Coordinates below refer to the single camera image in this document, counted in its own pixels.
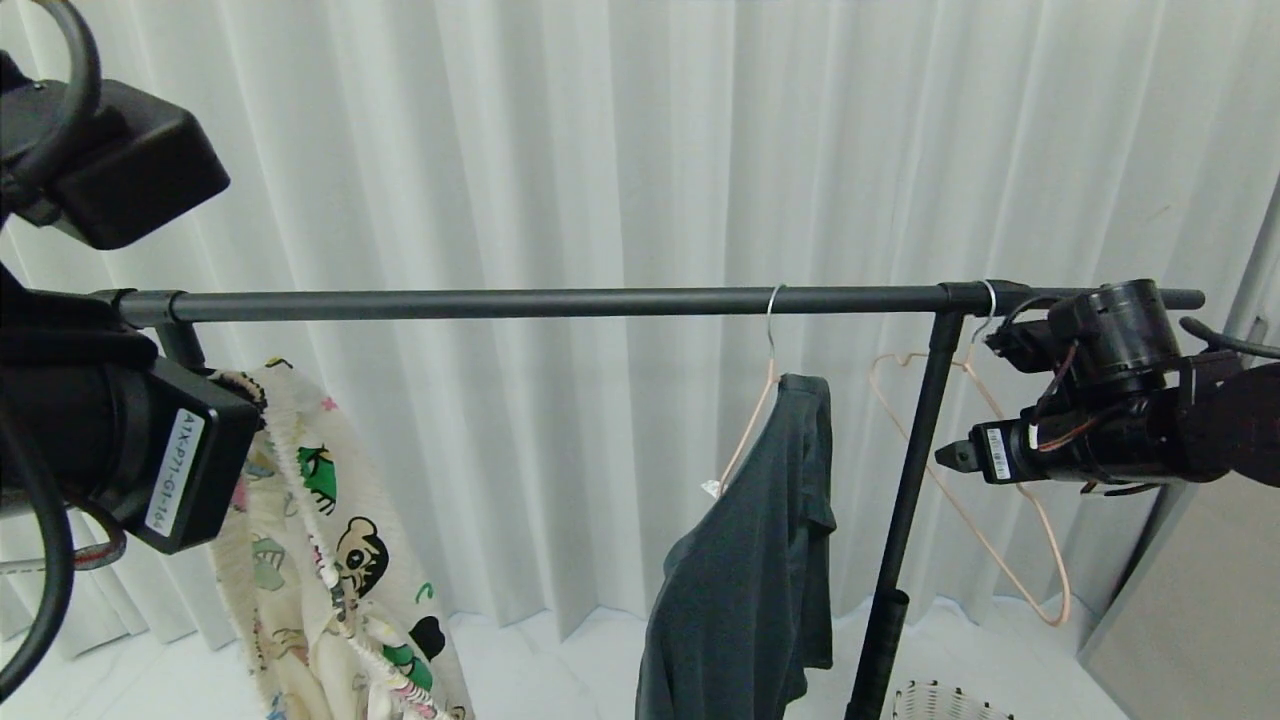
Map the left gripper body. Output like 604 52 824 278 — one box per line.
0 290 263 554

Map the dark grey garment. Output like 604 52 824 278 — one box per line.
635 373 837 720

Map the white curtain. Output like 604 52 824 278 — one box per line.
0 0 1280 661

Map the black clothes rack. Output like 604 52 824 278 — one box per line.
90 280 1206 720

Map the white laundry basket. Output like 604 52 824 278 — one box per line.
893 680 1013 720

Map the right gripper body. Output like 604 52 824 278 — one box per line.
975 395 1196 486

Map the beige partition panel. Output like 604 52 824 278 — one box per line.
1078 300 1280 720

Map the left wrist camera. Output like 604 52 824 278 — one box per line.
0 55 231 251

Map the cream printed garment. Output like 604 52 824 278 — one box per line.
210 358 476 720

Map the pink clothes hanger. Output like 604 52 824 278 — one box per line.
868 280 1072 628
716 285 791 498

